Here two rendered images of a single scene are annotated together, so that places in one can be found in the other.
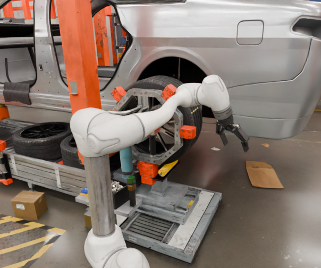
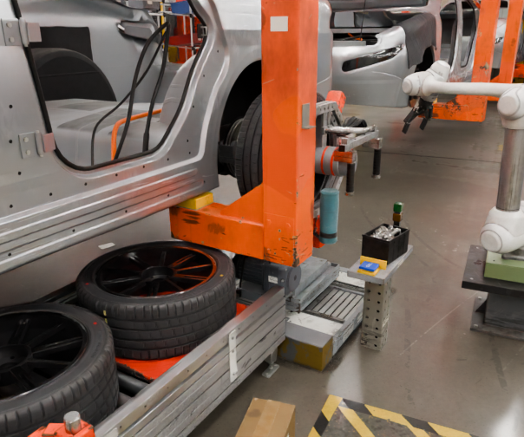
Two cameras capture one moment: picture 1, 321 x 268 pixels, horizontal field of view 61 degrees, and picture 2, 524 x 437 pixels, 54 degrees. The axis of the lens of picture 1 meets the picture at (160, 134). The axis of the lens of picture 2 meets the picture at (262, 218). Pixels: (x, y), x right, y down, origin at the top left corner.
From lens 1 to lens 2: 324 cm
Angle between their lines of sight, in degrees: 79
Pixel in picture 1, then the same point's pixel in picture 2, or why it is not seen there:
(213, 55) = not seen: hidden behind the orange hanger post
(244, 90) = not seen: hidden behind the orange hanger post
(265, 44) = (320, 40)
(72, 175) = (257, 322)
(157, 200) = (316, 270)
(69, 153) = (218, 293)
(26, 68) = not seen: outside the picture
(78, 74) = (311, 90)
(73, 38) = (313, 25)
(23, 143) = (89, 383)
